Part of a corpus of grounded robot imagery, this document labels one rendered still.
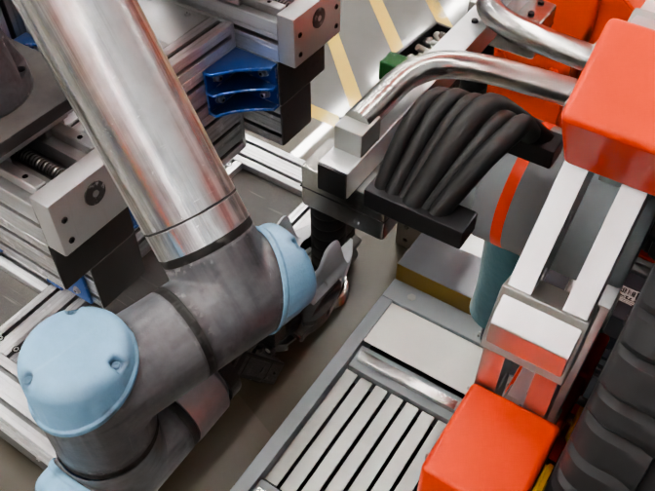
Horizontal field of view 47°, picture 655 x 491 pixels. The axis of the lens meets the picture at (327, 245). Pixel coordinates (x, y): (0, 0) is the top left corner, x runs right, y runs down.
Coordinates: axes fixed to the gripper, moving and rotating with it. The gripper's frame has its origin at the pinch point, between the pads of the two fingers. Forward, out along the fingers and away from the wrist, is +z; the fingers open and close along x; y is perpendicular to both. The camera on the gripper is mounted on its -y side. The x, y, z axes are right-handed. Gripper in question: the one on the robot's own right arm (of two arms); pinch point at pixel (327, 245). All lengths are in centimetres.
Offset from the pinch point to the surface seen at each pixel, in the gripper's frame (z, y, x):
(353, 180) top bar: -2.8, 13.5, -4.5
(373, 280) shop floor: 60, -83, 26
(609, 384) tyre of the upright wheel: -12.1, 15.8, -29.5
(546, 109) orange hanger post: 60, -19, -4
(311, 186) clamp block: -2.3, 10.0, 0.2
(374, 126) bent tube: 0.5, 17.1, -4.4
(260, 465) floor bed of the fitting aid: 4, -75, 17
